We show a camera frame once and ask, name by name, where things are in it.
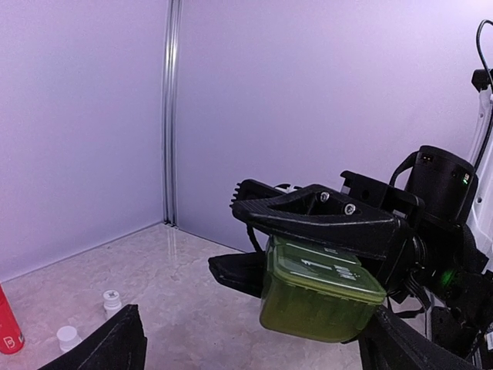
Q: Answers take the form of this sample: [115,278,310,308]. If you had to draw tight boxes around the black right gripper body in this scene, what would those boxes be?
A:
[341,146,492,340]

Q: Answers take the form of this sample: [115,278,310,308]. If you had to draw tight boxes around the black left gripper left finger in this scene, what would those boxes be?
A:
[41,304,148,370]

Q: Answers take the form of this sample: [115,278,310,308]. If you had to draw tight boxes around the red cylindrical can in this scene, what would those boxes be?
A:
[0,289,25,355]

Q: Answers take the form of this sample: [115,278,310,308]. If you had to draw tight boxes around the left aluminium frame post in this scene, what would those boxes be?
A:
[161,0,183,227]

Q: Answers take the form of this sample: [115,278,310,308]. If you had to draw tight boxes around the small white pill bottle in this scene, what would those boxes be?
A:
[56,325,82,353]

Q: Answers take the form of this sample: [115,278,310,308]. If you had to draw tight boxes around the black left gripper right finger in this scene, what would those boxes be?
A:
[357,307,474,370]

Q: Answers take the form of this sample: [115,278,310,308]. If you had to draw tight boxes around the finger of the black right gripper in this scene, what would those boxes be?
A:
[208,252,267,298]
[230,180,412,261]

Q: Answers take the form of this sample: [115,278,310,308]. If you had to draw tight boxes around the green pill organizer box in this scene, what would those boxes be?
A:
[260,236,387,343]

